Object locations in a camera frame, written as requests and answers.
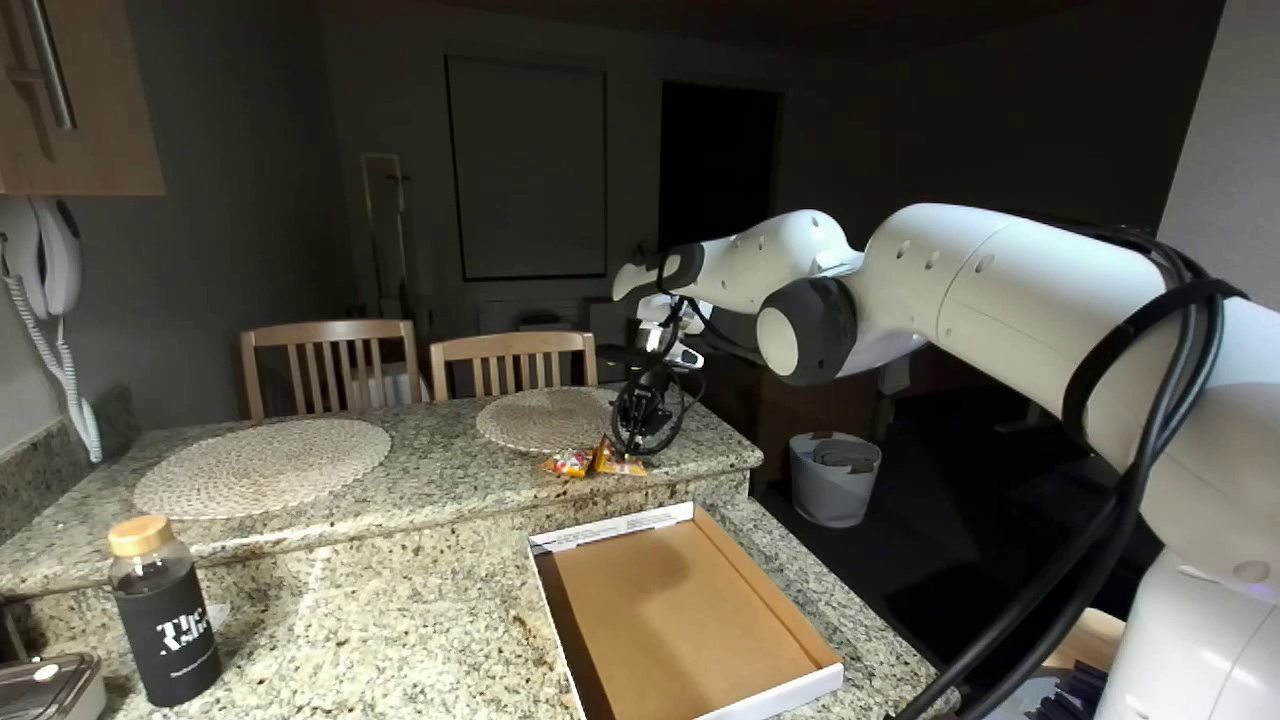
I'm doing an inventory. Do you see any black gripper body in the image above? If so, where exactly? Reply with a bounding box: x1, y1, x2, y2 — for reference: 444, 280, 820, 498
623, 343, 699, 418

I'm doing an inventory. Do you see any dark blue object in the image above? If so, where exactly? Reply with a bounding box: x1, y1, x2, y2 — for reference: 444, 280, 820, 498
991, 665, 1112, 720

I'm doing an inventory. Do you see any thick black cable bundle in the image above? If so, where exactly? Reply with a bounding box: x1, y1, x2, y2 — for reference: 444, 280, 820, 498
893, 236, 1251, 720

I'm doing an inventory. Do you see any flat open cardboard box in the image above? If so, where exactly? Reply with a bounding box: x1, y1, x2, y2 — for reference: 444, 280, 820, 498
527, 499, 850, 720

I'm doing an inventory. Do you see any wooden wall cabinet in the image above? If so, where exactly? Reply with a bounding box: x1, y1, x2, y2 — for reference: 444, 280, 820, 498
0, 0, 167, 206

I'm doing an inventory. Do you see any metal cabinet handle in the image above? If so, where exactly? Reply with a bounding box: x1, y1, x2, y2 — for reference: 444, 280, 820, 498
21, 0, 81, 137

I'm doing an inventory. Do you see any metal tray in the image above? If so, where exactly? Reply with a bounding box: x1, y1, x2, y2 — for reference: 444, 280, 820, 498
0, 648, 114, 720

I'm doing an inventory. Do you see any large round woven placemat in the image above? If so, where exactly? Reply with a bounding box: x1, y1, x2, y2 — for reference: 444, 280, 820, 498
131, 418, 397, 525

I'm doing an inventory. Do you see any black glossy table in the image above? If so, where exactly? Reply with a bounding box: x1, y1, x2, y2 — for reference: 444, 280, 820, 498
796, 383, 1164, 673

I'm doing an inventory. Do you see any pale narrow wall frame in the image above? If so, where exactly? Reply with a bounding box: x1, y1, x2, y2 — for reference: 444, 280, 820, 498
357, 151, 412, 325

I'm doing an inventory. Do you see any small round woven placemat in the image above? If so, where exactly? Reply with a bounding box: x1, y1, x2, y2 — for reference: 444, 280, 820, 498
473, 383, 623, 459

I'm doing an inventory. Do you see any wooden slat-back chair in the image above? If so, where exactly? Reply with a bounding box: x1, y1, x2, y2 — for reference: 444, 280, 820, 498
428, 329, 602, 404
237, 316, 433, 425

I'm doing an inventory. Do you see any dark framed wall board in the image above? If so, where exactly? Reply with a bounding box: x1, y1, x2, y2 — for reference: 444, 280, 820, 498
444, 51, 618, 284

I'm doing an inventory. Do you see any light wooden board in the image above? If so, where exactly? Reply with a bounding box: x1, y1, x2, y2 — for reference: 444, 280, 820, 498
1051, 608, 1133, 678

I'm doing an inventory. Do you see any white corded wall phone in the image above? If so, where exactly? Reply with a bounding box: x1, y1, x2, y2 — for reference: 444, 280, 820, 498
0, 195, 110, 470

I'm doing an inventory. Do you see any white trash bin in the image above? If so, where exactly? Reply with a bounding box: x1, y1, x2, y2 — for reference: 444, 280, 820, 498
786, 429, 888, 532

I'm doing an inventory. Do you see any black bottle with wooden lid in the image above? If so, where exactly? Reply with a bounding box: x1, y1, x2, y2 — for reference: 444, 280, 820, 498
106, 511, 228, 712

